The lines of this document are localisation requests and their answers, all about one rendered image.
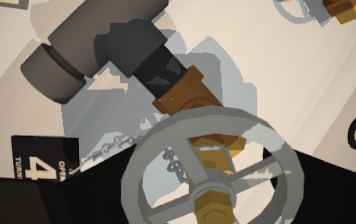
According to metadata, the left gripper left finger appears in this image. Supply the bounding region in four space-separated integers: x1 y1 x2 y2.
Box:
0 143 137 224

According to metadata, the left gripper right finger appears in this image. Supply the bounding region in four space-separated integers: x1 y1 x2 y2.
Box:
290 149 356 224

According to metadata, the black rubber washer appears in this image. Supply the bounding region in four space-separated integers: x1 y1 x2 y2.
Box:
347 119 356 150

